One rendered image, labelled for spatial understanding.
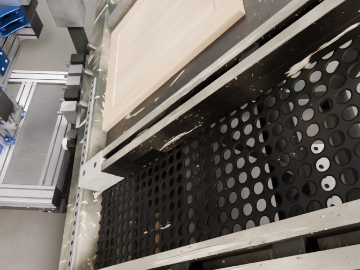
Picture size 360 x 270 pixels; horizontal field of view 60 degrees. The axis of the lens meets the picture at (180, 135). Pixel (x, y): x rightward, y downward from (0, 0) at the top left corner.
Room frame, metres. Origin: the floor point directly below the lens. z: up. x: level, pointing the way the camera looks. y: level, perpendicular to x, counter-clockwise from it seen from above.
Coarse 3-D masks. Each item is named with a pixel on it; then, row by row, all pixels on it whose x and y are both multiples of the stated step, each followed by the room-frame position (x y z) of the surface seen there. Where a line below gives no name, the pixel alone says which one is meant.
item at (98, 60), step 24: (120, 0) 1.15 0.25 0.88; (96, 24) 1.04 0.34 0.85; (96, 48) 0.87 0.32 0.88; (96, 72) 0.74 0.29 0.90; (96, 96) 0.62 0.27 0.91; (96, 120) 0.53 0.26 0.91; (96, 144) 0.45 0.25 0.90; (72, 192) 0.32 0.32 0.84; (96, 192) 0.30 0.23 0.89; (72, 216) 0.24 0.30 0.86; (96, 216) 0.23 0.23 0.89; (96, 240) 0.17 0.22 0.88
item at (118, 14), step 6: (126, 0) 0.97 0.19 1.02; (132, 0) 0.96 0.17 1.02; (120, 6) 0.98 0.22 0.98; (126, 6) 0.96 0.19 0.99; (114, 12) 0.99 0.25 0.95; (120, 12) 0.96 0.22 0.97; (126, 12) 0.96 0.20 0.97; (108, 18) 1.00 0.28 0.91; (114, 18) 0.96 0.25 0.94; (120, 18) 0.96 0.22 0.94; (108, 24) 0.96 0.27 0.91; (114, 24) 0.96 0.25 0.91
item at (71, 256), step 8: (88, 104) 0.61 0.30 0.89; (88, 112) 0.57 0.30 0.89; (88, 120) 0.54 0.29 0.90; (88, 128) 0.50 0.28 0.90; (88, 136) 0.48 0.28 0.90; (80, 168) 0.38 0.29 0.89; (80, 192) 0.30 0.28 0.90; (80, 200) 0.27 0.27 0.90; (72, 224) 0.21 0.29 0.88; (72, 232) 0.19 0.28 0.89; (72, 240) 0.17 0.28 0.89; (72, 248) 0.15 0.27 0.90; (72, 256) 0.13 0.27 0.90; (72, 264) 0.11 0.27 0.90
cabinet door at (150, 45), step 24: (144, 0) 0.90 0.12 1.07; (168, 0) 0.78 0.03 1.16; (192, 0) 0.68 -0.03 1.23; (216, 0) 0.60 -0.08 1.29; (240, 0) 0.55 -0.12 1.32; (120, 24) 0.93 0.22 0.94; (144, 24) 0.79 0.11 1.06; (168, 24) 0.68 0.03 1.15; (192, 24) 0.60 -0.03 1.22; (216, 24) 0.53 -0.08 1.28; (120, 48) 0.80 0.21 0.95; (144, 48) 0.68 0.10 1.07; (168, 48) 0.59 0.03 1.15; (192, 48) 0.52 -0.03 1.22; (120, 72) 0.68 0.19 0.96; (144, 72) 0.59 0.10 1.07; (168, 72) 0.51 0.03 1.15; (120, 96) 0.58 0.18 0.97; (144, 96) 0.51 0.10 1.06; (120, 120) 0.51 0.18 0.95
